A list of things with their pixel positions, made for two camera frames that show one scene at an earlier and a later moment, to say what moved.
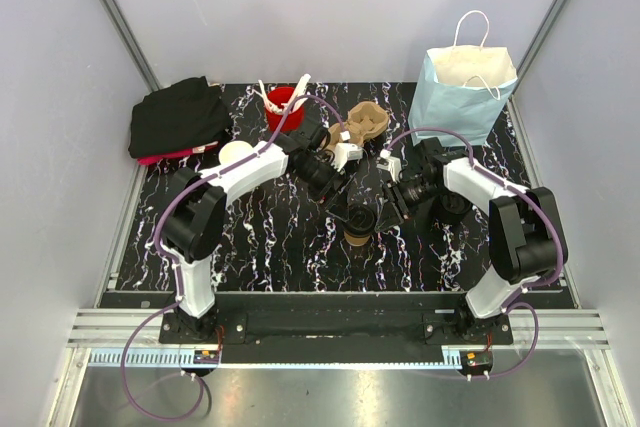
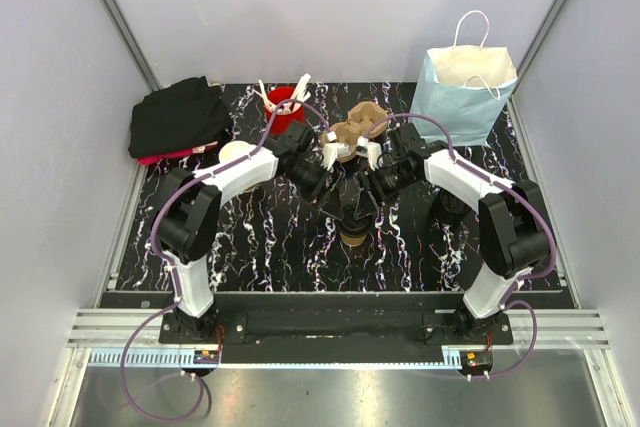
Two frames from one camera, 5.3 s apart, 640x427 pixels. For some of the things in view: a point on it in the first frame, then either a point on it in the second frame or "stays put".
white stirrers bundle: x=294 y=103 stays put
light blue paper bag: x=464 y=87 stays put
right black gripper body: x=394 y=194 → x=386 y=181
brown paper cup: x=356 y=240 stays put
